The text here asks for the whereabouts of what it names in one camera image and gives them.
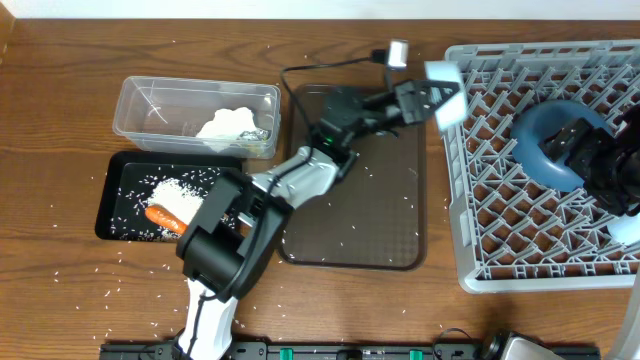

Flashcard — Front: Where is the light blue bowl with rice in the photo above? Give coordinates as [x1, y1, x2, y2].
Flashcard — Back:
[425, 61, 467, 132]

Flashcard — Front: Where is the dark blue plate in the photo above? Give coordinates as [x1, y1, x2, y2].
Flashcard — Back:
[510, 100, 613, 192]

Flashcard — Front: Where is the yellow green snack wrapper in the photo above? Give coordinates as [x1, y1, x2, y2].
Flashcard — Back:
[238, 128, 271, 153]

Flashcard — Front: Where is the white napkin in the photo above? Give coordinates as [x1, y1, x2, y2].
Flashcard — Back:
[196, 107, 257, 152]

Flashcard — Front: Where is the orange carrot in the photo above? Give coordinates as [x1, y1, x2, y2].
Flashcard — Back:
[145, 205, 187, 235]

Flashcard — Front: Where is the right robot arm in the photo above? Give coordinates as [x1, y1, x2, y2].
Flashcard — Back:
[538, 106, 639, 240]

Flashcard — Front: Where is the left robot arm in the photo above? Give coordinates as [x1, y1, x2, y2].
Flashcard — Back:
[175, 80, 466, 359]

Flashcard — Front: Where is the grey dishwasher rack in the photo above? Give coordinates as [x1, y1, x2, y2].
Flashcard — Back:
[442, 39, 639, 293]

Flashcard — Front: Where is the dark brown serving tray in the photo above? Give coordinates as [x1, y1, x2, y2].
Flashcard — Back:
[277, 83, 429, 272]

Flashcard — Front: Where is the clear plastic bin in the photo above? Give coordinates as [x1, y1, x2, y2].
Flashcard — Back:
[113, 76, 281, 159]

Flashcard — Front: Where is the white rice pile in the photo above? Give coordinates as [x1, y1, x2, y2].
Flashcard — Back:
[146, 178, 204, 224]

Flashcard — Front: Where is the black plastic bin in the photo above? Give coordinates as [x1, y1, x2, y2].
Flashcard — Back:
[95, 151, 242, 242]

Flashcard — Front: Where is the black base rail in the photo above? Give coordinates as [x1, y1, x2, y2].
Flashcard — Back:
[99, 342, 602, 360]

